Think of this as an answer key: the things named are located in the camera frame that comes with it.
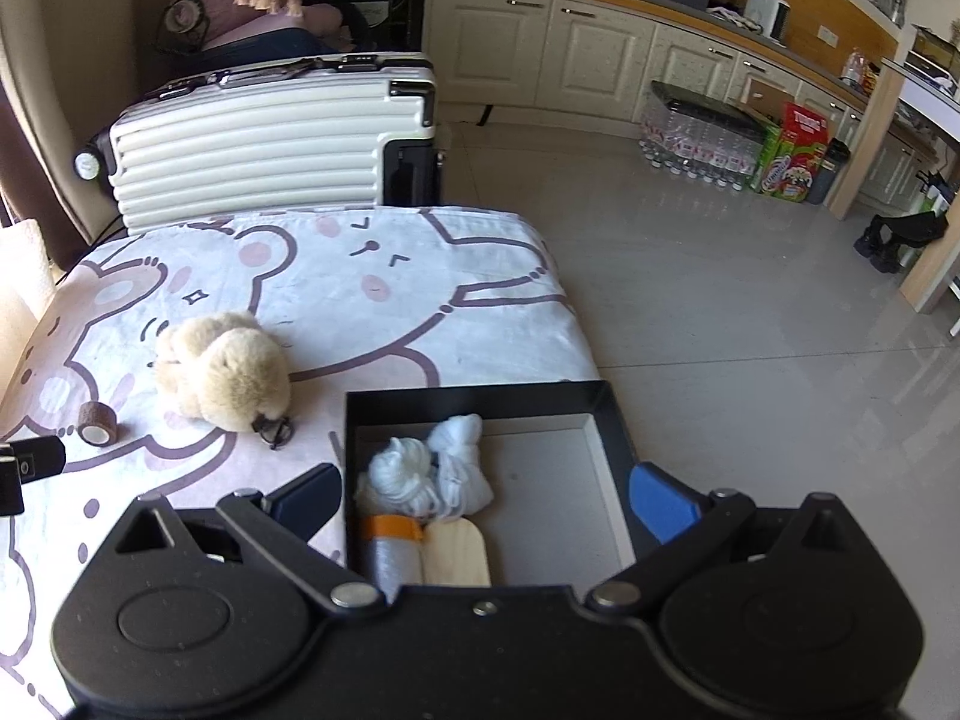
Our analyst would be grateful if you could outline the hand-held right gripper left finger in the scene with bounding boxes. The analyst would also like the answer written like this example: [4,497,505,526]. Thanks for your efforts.
[111,463,385,610]

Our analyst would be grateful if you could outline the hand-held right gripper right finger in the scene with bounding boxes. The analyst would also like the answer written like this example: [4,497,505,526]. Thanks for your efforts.
[583,463,865,610]

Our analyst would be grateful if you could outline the white yarn ball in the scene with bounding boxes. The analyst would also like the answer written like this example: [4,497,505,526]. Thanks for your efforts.
[358,438,444,524]

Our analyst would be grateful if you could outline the plastic bag roll orange band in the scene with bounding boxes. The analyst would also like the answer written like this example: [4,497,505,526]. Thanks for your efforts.
[363,513,428,605]

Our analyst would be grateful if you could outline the black shallow box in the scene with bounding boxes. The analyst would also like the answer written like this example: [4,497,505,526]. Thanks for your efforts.
[343,379,640,590]

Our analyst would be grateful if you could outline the white knotted cloth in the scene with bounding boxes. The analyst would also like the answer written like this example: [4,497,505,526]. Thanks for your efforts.
[426,413,497,523]

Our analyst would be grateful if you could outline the rounded wooden block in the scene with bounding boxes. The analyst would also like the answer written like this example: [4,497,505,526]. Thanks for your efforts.
[421,518,493,588]

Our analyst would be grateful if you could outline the brown tape roll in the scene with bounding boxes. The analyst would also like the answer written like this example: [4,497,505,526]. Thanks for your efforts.
[78,402,122,446]

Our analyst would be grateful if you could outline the beige plush toy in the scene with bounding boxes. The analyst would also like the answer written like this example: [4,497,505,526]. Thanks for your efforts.
[153,310,296,452]

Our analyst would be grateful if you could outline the printed bear blanket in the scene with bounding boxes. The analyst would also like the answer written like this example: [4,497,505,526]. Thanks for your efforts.
[0,205,602,720]

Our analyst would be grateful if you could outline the green carton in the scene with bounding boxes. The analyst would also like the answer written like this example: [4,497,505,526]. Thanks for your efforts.
[749,123,827,204]

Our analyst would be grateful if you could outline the white ribbed suitcase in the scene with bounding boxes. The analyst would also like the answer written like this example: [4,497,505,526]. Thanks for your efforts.
[73,52,449,234]

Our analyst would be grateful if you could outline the black shoes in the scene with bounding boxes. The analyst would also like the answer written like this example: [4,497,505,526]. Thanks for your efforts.
[854,209,951,275]

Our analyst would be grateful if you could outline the wooden side table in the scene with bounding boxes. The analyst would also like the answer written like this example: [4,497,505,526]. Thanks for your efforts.
[898,187,960,316]

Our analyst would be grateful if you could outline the pack of water bottles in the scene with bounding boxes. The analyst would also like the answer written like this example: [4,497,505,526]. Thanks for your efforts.
[638,80,775,193]

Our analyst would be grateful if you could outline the dark waste bin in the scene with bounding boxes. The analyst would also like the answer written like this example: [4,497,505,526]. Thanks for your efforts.
[805,138,853,206]

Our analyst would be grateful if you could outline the red carton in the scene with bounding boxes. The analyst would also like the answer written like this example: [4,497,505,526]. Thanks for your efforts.
[780,100,834,160]

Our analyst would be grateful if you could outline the cream kitchen cabinets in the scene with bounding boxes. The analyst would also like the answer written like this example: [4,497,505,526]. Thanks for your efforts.
[418,0,875,145]

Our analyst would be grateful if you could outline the small round fan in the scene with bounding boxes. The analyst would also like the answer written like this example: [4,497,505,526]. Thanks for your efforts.
[157,0,209,55]

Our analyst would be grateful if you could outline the snack bags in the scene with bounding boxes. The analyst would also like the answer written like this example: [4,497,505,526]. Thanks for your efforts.
[840,47,880,93]

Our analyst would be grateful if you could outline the white countertop appliance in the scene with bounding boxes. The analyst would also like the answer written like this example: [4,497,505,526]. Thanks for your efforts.
[742,0,794,43]

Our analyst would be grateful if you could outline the glass tank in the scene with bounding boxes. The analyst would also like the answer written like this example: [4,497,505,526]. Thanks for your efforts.
[906,24,960,83]

